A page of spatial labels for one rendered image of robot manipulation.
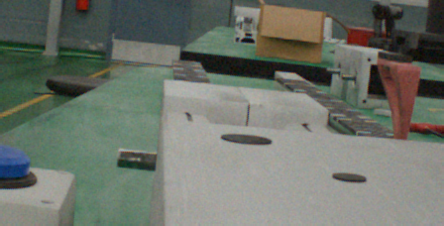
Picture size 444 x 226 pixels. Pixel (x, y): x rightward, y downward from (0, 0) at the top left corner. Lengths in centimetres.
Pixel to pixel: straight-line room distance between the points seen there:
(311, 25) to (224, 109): 209
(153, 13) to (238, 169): 1135
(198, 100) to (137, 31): 1101
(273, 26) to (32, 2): 933
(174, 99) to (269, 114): 6
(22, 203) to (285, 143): 21
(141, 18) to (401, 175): 1137
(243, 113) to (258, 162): 37
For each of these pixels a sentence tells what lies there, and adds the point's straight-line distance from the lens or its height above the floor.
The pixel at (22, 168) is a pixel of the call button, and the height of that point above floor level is 85.
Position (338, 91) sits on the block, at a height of 79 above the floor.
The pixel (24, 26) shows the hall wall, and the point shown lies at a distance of 1186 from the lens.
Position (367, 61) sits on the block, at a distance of 150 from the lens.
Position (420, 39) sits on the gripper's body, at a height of 92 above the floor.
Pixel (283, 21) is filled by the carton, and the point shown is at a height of 89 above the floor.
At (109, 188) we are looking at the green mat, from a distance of 70.
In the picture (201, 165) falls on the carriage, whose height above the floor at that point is 90.
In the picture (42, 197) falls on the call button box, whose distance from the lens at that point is 39.
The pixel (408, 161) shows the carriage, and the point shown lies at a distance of 19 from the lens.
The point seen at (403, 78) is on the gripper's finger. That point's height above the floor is 89.
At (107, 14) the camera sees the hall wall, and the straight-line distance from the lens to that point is 1162.
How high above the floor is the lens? 93
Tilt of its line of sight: 5 degrees down
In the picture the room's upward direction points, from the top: 6 degrees clockwise
